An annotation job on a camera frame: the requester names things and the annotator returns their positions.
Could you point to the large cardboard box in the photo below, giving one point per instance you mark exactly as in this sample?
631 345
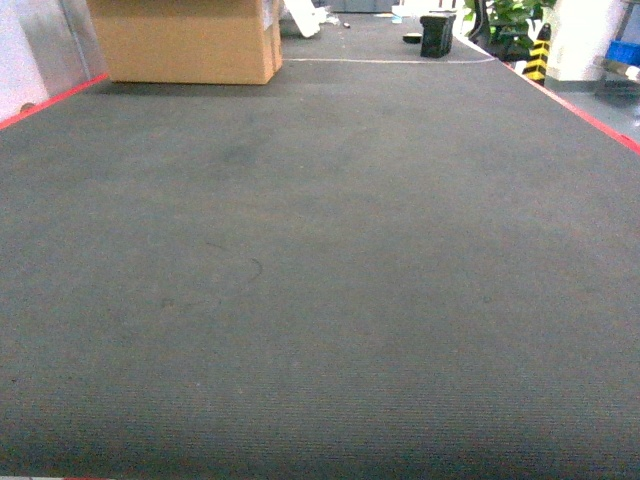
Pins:
189 42

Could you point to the small black flat object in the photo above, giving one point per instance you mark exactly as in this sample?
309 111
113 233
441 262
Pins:
412 38

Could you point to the black box device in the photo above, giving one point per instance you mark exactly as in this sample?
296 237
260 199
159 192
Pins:
437 34

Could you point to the yellow black striped bollard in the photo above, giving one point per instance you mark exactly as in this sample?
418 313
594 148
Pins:
536 67

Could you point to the green potted plant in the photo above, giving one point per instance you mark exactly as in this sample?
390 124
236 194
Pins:
506 29

